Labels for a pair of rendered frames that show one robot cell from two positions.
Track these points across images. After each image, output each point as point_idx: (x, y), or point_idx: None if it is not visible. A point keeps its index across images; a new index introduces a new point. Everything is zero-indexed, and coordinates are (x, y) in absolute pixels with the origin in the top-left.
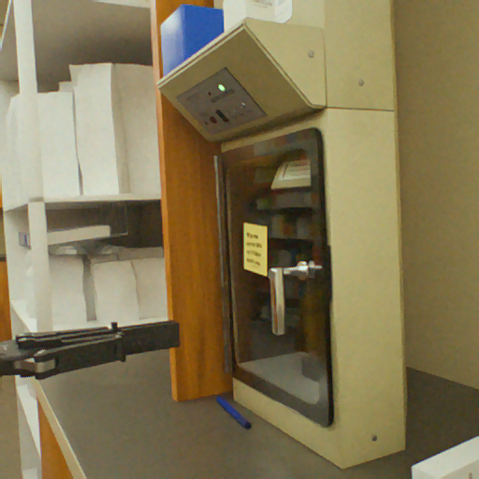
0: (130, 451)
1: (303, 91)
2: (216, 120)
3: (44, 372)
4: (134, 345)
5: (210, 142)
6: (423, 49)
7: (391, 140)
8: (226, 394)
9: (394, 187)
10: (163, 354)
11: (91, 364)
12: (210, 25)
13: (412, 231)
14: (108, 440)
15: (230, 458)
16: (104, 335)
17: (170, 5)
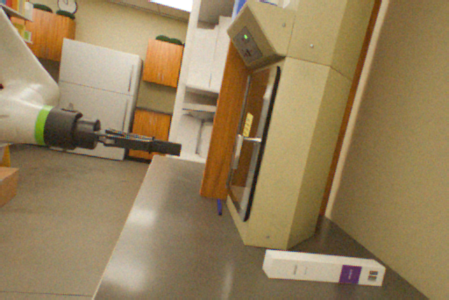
0: (160, 204)
1: (274, 44)
2: (247, 54)
3: (107, 144)
4: (156, 147)
5: (252, 68)
6: (402, 35)
7: (323, 82)
8: (225, 200)
9: (317, 109)
10: None
11: (131, 148)
12: None
13: (361, 147)
14: (155, 197)
15: (199, 222)
16: (144, 139)
17: None
